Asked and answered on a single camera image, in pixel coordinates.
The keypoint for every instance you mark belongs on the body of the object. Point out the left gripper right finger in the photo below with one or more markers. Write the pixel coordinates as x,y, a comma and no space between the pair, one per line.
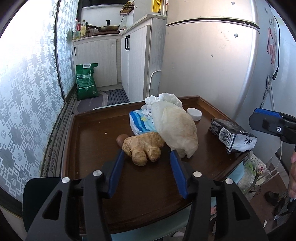
180,173

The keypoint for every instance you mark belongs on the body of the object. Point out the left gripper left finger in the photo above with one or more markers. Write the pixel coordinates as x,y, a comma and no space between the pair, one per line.
115,173

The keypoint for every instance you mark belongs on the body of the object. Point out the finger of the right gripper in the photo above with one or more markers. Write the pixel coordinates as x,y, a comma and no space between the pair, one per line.
267,112

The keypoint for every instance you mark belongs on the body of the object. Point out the black tissue pack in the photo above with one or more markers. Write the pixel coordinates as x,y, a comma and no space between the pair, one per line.
232,135

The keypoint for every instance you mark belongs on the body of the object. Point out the ginger root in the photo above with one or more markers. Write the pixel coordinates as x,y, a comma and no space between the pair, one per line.
143,147

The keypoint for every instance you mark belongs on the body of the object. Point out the plastic bag of trash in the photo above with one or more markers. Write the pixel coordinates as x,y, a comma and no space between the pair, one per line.
254,170

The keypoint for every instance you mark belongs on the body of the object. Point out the white kitchen cabinet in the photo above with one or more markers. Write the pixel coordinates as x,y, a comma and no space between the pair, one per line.
127,59

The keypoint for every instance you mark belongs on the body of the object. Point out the person's right hand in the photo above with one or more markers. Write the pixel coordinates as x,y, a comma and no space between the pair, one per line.
292,176

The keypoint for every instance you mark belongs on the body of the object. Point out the small brown round item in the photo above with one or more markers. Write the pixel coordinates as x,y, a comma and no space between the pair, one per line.
120,139

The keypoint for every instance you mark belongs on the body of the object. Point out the brown wooden tray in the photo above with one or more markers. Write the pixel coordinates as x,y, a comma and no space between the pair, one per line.
79,151

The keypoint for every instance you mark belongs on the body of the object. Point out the blue white tissue pack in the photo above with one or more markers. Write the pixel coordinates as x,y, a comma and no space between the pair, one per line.
141,121

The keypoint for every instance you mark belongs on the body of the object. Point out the white refrigerator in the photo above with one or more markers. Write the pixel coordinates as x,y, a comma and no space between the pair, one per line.
218,50

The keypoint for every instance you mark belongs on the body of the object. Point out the white round lid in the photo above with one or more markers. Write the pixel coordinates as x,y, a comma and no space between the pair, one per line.
196,114

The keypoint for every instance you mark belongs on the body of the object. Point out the oval grey floor mat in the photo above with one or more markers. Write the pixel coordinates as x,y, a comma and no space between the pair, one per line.
90,104

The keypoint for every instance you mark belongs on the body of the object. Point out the striped dark floor carpet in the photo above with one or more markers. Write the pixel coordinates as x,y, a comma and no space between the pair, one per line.
117,96

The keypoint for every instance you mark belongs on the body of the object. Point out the white crumpled tissue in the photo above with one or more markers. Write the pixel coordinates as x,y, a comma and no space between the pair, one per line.
163,100

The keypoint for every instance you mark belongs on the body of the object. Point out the green rice bag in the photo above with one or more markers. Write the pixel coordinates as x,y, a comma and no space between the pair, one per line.
86,87

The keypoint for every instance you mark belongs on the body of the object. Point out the white folded chair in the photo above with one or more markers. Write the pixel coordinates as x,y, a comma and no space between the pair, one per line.
154,82

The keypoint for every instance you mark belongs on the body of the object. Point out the frosted patterned sliding door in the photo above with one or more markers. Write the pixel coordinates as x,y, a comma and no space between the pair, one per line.
36,77

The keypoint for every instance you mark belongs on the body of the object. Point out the oil bottle red label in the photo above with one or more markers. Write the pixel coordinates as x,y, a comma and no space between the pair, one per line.
76,30

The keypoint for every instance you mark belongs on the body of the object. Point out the frying pan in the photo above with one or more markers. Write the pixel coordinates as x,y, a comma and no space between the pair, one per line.
107,28

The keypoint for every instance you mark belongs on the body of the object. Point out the yellow oil bottle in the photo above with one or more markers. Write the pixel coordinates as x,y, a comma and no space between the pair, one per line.
83,29

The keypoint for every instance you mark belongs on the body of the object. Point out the yellow wall box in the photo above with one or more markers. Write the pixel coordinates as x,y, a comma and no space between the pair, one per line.
156,6

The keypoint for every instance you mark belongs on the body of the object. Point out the wall spice rack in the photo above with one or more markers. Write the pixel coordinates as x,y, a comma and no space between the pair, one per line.
127,8

